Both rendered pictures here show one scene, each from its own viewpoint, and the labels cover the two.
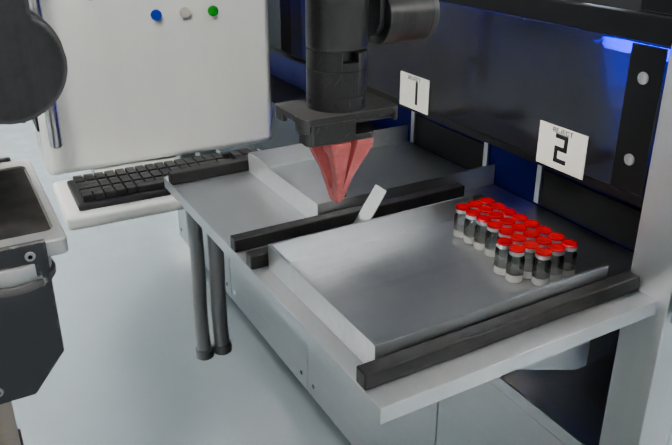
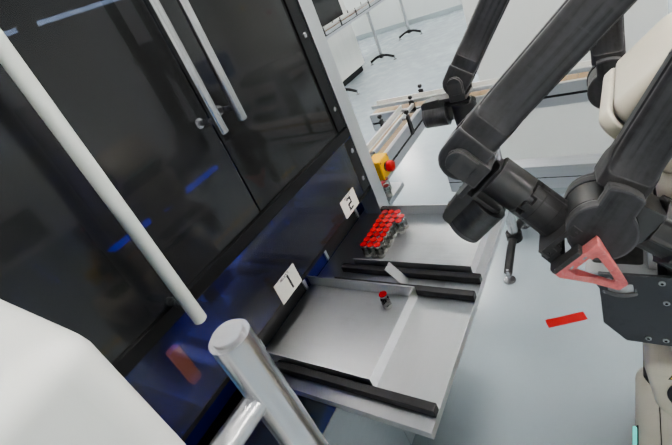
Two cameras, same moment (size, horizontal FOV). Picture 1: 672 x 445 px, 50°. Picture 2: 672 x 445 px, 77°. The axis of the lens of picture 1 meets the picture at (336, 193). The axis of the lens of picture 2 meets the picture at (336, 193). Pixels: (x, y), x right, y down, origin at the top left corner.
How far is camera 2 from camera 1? 1.53 m
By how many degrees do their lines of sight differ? 96
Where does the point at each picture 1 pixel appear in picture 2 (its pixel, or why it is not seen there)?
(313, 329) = (494, 236)
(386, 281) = (442, 245)
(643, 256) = (379, 199)
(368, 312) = not seen: hidden behind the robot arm
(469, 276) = (414, 234)
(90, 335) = not seen: outside the picture
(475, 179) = (320, 281)
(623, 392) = not seen: hidden behind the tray
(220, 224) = (458, 329)
